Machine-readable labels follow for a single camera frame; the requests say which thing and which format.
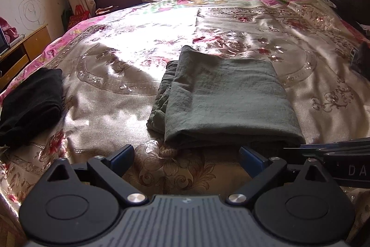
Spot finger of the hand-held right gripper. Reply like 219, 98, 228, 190
283, 138, 370, 156

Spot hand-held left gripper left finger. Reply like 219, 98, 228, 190
46, 144, 148, 205

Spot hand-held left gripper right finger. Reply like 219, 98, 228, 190
227, 146, 333, 205

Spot grey-green pants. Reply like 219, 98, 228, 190
146, 45, 306, 150

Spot floral satin bedspread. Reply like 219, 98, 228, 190
0, 0, 370, 247

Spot dark object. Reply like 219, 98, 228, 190
351, 41, 370, 74

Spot black folded cloth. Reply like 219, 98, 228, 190
0, 68, 63, 147

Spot wooden cabinet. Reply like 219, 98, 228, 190
0, 24, 52, 91

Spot red bag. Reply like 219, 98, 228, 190
68, 4, 90, 30

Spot flat brown packet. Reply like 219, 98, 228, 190
95, 5, 119, 15

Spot television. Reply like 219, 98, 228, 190
0, 27, 11, 55

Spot pink cloth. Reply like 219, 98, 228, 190
0, 17, 18, 45

